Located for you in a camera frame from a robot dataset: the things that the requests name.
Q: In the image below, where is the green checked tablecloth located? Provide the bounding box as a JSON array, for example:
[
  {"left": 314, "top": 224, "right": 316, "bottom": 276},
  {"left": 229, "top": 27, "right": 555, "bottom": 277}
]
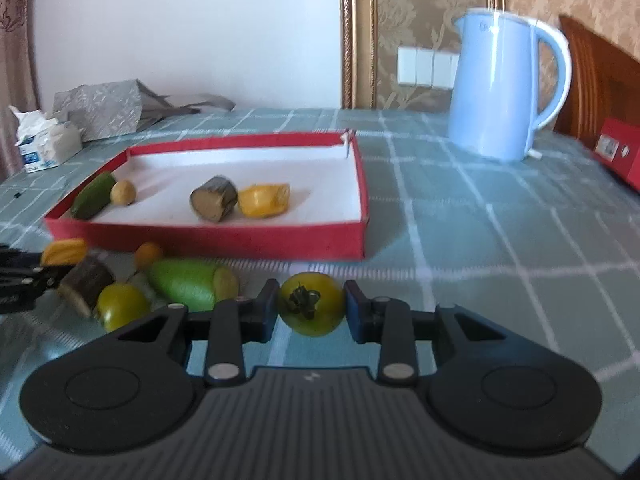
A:
[{"left": 0, "top": 107, "right": 640, "bottom": 480}]

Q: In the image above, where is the white tissue pack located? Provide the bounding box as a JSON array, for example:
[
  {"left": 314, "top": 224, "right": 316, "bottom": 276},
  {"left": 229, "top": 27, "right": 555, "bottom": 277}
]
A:
[{"left": 8, "top": 105, "right": 83, "bottom": 174}]

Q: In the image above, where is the yellow corn piece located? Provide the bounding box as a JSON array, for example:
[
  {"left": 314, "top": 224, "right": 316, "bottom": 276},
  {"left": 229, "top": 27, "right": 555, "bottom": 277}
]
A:
[{"left": 237, "top": 184, "right": 291, "bottom": 219}]

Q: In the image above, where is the red shallow cardboard box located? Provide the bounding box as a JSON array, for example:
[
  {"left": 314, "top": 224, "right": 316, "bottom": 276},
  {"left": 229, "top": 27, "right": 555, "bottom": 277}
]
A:
[{"left": 44, "top": 130, "right": 370, "bottom": 261}]

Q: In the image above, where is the tan round longan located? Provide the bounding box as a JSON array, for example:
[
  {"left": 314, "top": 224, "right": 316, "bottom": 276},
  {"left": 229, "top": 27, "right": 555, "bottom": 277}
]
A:
[
  {"left": 110, "top": 181, "right": 137, "bottom": 207},
  {"left": 135, "top": 242, "right": 164, "bottom": 268}
]

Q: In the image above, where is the gilded wall panel frame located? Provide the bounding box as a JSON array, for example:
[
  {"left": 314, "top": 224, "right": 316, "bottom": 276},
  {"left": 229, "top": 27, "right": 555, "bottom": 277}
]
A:
[{"left": 340, "top": 0, "right": 506, "bottom": 110}]

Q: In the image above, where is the dark sugar cane piece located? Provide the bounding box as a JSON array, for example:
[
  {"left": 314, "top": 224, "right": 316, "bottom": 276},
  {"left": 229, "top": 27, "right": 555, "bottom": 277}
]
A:
[
  {"left": 190, "top": 176, "right": 239, "bottom": 223},
  {"left": 58, "top": 256, "right": 116, "bottom": 318}
]

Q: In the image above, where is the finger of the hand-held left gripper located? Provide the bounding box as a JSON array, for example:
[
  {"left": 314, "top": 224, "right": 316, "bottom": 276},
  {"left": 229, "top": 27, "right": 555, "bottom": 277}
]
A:
[
  {"left": 0, "top": 246, "right": 46, "bottom": 269},
  {"left": 0, "top": 267, "right": 66, "bottom": 292}
]

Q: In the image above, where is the short green cucumber piece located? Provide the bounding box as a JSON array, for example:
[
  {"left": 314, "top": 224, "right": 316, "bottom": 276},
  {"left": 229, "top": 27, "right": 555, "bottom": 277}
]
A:
[{"left": 146, "top": 259, "right": 240, "bottom": 312}]

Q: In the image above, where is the red box with label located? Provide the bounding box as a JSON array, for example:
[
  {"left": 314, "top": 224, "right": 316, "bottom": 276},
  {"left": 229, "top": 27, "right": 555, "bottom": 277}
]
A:
[{"left": 595, "top": 117, "right": 640, "bottom": 187}]

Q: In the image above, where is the brown wooden headboard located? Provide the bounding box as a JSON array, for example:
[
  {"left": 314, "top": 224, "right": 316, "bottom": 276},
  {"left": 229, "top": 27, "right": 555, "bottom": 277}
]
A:
[{"left": 552, "top": 15, "right": 640, "bottom": 156}]

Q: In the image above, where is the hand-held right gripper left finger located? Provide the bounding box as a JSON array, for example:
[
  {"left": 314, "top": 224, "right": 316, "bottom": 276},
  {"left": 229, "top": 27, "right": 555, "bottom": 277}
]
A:
[{"left": 119, "top": 279, "right": 281, "bottom": 387}]

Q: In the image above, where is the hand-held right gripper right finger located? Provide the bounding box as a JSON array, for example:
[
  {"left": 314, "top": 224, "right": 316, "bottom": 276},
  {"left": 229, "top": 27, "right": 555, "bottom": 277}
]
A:
[{"left": 344, "top": 280, "right": 504, "bottom": 386}]

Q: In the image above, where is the long dark green cucumber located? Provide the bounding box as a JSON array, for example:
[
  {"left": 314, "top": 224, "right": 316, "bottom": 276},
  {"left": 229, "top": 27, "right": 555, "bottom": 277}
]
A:
[{"left": 70, "top": 172, "right": 117, "bottom": 220}]

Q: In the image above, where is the beige patterned curtain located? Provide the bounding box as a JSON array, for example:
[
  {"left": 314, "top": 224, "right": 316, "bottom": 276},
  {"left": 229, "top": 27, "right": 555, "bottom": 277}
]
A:
[{"left": 0, "top": 0, "right": 38, "bottom": 176}]

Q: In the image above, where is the white wall switch panel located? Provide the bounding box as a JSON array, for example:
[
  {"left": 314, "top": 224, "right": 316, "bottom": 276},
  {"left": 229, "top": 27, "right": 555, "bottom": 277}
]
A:
[{"left": 398, "top": 46, "right": 461, "bottom": 90}]

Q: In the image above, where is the grey patterned gift bag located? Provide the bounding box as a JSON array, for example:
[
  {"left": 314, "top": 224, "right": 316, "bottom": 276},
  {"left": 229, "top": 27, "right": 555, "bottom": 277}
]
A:
[{"left": 52, "top": 79, "right": 236, "bottom": 142}]

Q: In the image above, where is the light blue electric kettle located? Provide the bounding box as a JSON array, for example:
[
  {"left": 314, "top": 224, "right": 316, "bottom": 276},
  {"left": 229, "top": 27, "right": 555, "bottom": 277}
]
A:
[{"left": 447, "top": 8, "right": 572, "bottom": 162}]

